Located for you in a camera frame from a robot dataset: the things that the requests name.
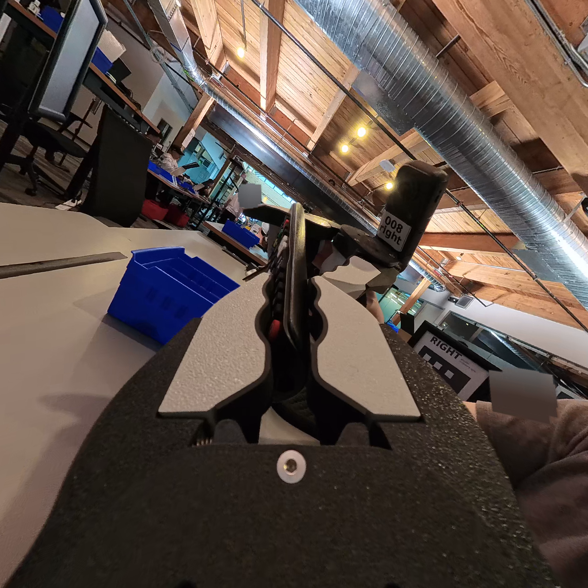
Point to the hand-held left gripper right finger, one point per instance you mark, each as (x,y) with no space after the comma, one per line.
(363,363)

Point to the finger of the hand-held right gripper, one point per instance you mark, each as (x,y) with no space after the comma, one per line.
(353,275)
(271,212)

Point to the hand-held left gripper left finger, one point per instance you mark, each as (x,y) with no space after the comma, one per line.
(216,349)

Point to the black remote control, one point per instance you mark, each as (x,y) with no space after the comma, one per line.
(296,275)

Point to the blue plastic bin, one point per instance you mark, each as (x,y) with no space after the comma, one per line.
(151,298)

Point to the small blue storage bin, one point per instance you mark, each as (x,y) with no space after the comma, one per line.
(241,234)

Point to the white ceiling sensor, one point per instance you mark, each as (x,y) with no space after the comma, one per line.
(387,164)

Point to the framed marker sign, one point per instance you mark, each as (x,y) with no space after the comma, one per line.
(454,363)

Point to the red bag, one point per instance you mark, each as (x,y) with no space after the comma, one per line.
(154,210)
(178,217)

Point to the row of blue bins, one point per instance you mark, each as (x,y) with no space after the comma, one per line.
(172,177)

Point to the black wheeled office chair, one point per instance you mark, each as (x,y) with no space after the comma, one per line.
(55,142)

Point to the black framed monitor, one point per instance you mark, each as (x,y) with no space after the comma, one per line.
(69,59)

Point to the grey wall vent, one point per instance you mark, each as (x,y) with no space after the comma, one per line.
(464,301)

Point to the large silver ventilation duct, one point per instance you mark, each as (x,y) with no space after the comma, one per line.
(436,105)

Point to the rectangular metal duct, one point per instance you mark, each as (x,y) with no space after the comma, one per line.
(170,27)

